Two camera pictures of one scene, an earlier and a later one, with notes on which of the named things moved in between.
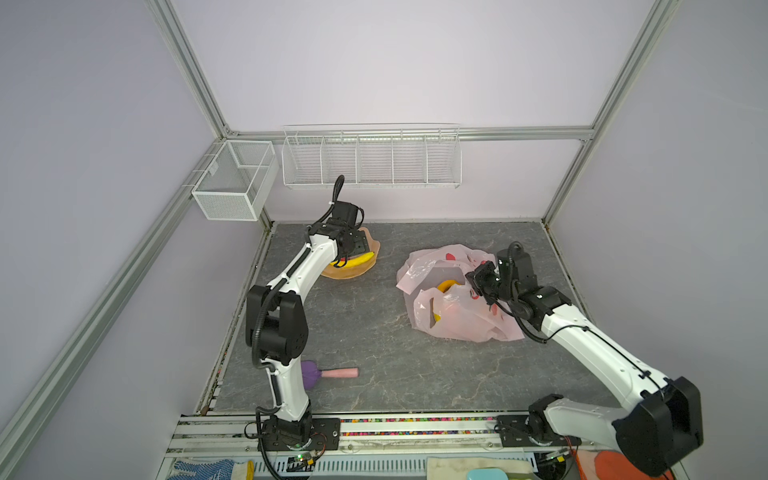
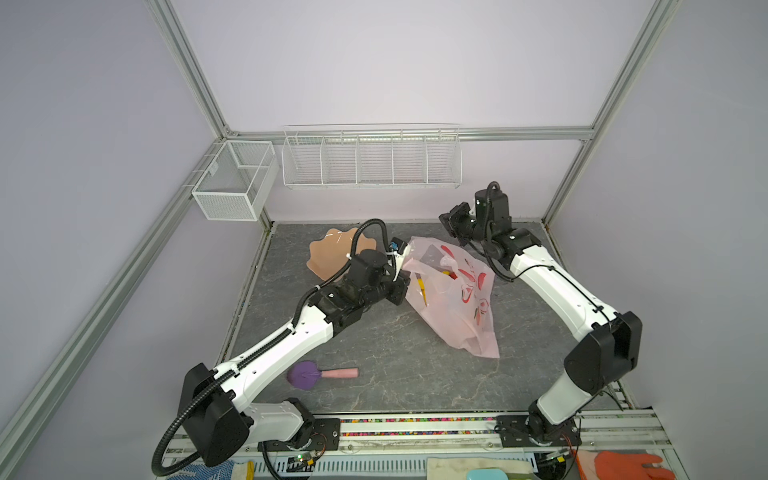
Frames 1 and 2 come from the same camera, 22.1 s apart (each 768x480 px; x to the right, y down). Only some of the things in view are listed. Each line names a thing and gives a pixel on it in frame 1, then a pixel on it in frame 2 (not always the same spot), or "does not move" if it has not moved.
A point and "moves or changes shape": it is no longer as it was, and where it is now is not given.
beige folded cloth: x=455 y=468 does not move
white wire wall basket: x=373 y=156 does not move
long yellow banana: x=445 y=285 -> x=421 y=283
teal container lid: x=486 y=474 does not move
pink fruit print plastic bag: x=440 y=298 moves or changes shape
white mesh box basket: x=237 y=179 does not move
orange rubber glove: x=612 y=465 does not move
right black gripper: x=477 y=277 -> x=455 y=215
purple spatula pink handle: x=311 y=373 does not move
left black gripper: x=361 y=244 -> x=399 y=285
